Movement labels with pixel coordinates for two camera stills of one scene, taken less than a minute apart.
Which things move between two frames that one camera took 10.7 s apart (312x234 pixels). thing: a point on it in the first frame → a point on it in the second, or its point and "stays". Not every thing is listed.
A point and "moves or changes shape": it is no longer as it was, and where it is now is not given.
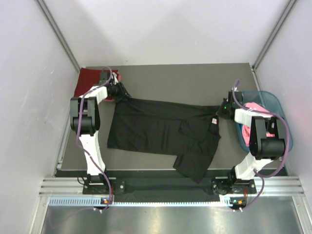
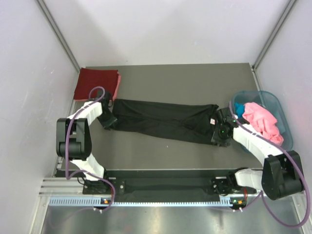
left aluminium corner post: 60,34 stays
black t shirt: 190,132 moves or changes shape
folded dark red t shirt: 87,78 stays
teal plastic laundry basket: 272,103 stays
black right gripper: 220,112 → 216,138
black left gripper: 122,90 → 105,124
